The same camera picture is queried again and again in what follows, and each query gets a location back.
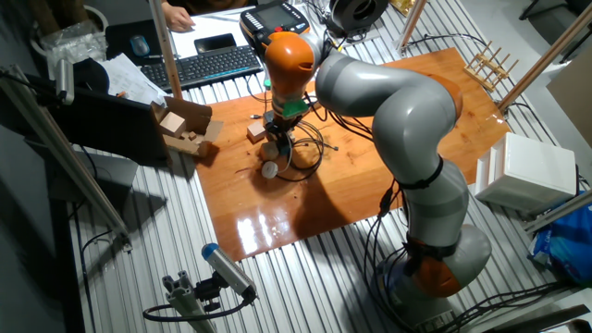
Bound white desk sheet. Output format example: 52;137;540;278
171;8;260;59

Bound aluminium profile stub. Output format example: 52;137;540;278
161;270;218;333

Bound wooden peg rack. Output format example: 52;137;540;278
463;40;520;93

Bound black filament spool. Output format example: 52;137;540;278
326;0;390;38

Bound person's hand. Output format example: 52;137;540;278
161;2;196;33

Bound silver camera with blue cap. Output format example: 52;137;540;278
201;242;258;302

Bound black mouse pad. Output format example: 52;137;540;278
105;18;163;64

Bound white round bin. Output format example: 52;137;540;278
30;4;111;61

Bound white box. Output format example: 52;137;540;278
474;132;578;216

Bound light frame post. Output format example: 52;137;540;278
497;2;592;112
148;0;184;101
395;0;427;50

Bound black keyboard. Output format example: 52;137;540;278
140;44;264;93

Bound white paper stack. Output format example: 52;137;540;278
99;53;167;105

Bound brown cardboard sheet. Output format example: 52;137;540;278
546;45;592;149

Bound black smartphone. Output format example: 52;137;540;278
193;32;238;56

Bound blue plastic bag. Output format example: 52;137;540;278
528;191;592;286

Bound clear plastic bag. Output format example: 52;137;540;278
40;20;108;78

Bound black camera cable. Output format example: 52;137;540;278
142;295;253;323

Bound black cap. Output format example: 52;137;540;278
73;57;111;93

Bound torn cardboard box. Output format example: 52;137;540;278
150;95;226;159

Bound aluminium frame bar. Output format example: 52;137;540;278
524;189;592;235
0;64;133;253

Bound grey computer mouse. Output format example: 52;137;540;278
129;34;152;57

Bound green wrist mount plate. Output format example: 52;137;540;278
263;78;310;119

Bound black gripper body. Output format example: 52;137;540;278
268;115;302;136

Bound black docking station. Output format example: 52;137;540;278
263;110;292;156

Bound varnished wooden board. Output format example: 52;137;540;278
193;47;512;263

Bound orange and black teach pendant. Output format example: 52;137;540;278
239;1;312;56

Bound black coiled cable bundle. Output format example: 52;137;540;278
275;119;339;183

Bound black monitor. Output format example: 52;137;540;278
25;73;173;168

